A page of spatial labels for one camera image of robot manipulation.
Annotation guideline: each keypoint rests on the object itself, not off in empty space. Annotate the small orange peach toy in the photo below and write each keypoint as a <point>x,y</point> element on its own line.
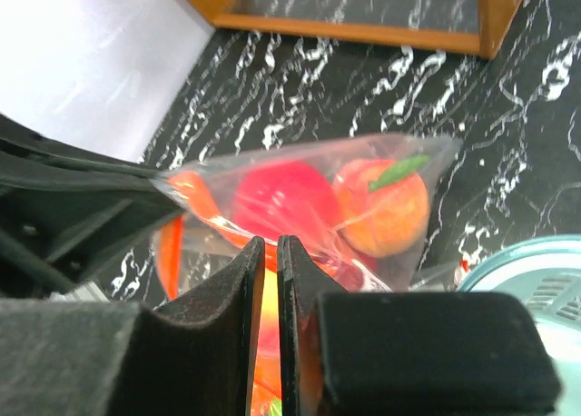
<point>380,218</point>

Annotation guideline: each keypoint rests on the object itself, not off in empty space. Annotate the yellow orange peach toy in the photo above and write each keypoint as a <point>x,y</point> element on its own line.
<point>268,363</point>

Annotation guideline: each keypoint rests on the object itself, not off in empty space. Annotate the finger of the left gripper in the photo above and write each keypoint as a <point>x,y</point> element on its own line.
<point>68,213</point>

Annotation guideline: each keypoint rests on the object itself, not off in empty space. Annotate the light blue plastic basket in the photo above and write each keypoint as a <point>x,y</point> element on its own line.
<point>544,274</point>

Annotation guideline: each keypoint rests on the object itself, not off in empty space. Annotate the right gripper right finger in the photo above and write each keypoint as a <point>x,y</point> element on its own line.
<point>405,353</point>

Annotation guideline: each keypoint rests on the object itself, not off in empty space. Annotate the wooden shelf rack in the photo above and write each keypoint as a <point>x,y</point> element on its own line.
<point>476,27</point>

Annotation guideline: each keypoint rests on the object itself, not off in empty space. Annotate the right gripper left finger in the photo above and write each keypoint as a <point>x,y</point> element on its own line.
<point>194,355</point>

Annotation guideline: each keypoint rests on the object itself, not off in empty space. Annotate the green apple toy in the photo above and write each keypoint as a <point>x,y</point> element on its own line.
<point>274,408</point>

